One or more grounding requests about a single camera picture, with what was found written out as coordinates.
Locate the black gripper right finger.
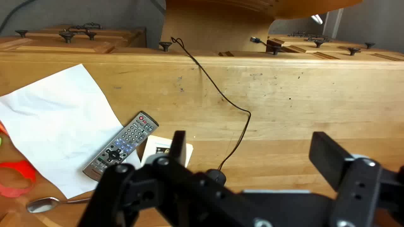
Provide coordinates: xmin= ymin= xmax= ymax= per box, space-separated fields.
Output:
xmin=308 ymin=131 xmax=404 ymax=227

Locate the thin black mouse cable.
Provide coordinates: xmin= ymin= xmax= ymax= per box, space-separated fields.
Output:
xmin=170 ymin=35 xmax=254 ymax=172

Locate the wooden roll-top desk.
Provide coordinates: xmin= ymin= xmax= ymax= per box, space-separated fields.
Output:
xmin=0 ymin=24 xmax=404 ymax=227

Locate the grey remote control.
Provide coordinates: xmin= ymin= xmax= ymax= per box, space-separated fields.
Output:
xmin=83 ymin=110 xmax=161 ymax=183

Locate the white paper sheet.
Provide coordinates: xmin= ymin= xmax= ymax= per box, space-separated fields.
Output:
xmin=0 ymin=62 xmax=143 ymax=201

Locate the orange yellow toy car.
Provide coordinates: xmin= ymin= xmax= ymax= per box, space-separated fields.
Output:
xmin=0 ymin=120 xmax=9 ymax=149

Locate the red plastic ring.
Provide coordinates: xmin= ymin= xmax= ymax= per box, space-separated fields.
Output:
xmin=0 ymin=159 xmax=40 ymax=199

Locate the metal spoon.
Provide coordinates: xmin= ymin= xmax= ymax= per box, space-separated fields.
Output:
xmin=26 ymin=194 xmax=95 ymax=216

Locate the black computer mouse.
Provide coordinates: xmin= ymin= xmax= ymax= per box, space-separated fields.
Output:
xmin=205 ymin=168 xmax=229 ymax=187

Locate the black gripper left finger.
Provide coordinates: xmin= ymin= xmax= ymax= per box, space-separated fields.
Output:
xmin=77 ymin=130 xmax=276 ymax=227

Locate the white printed booklet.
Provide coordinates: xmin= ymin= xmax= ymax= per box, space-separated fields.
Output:
xmin=141 ymin=134 xmax=195 ymax=168

